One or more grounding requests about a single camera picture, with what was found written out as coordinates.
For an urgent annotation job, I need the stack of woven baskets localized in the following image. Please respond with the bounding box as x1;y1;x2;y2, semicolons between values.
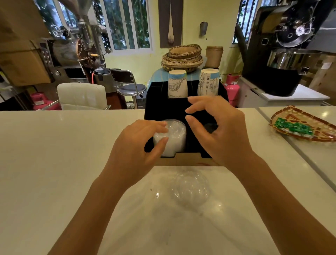
161;44;204;73

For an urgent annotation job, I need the clear plastic bag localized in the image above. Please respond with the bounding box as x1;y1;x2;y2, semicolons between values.
142;167;238;238

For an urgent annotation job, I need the silver coffee roaster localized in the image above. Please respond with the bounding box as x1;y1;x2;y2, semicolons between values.
39;0;114;79

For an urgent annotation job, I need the black cup organizer box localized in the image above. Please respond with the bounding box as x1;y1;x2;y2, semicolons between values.
144;81;229;160

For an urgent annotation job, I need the pile of green packets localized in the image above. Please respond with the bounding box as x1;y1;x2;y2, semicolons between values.
274;117;314;137

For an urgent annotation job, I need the brown woven cup holder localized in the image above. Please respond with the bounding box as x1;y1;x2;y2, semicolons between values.
205;46;224;69

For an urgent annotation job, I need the white padded chair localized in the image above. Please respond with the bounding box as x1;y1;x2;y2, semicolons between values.
57;82;112;111

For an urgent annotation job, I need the paper cup stack boat print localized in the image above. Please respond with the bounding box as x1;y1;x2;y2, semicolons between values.
168;69;188;99

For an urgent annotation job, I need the person's left hand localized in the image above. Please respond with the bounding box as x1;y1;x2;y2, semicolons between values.
101;119;169;186

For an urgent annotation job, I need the clear dome lid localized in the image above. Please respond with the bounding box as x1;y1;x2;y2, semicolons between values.
171;170;211;209

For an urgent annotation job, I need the stack of clear plastic lids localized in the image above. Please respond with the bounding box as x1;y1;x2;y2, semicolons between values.
153;119;187;158

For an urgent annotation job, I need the person's right hand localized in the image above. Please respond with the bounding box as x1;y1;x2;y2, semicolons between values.
185;96;254;171

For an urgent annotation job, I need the black coffee roaster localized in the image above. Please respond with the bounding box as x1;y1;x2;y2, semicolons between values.
234;0;336;97

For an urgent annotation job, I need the chrome bar stool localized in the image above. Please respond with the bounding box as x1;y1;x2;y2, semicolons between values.
110;68;147;110

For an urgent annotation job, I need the wooden spoon wall decoration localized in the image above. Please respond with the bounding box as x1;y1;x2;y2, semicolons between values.
158;0;184;49

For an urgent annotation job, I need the barred window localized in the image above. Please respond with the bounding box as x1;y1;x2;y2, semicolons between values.
232;0;260;44

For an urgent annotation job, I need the person's right forearm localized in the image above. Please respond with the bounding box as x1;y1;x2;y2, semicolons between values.
230;152;336;255

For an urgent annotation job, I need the pink gas cylinder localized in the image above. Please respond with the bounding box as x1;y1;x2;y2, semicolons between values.
224;74;241;107
30;92;62;111

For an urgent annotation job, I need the white framed window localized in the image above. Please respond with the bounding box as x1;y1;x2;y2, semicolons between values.
34;0;153;56

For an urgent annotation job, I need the large cardboard box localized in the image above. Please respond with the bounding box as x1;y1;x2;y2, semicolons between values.
0;0;52;87

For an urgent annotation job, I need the person's left forearm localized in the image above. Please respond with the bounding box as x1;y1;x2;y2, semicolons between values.
48;175;132;255

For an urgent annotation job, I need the light plywood crate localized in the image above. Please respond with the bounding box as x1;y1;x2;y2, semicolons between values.
300;54;336;106

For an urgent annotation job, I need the paper cup stack building print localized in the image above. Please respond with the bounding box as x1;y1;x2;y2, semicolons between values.
197;68;220;97

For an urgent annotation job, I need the woven bamboo tray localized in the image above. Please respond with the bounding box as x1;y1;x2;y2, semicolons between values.
269;105;336;142

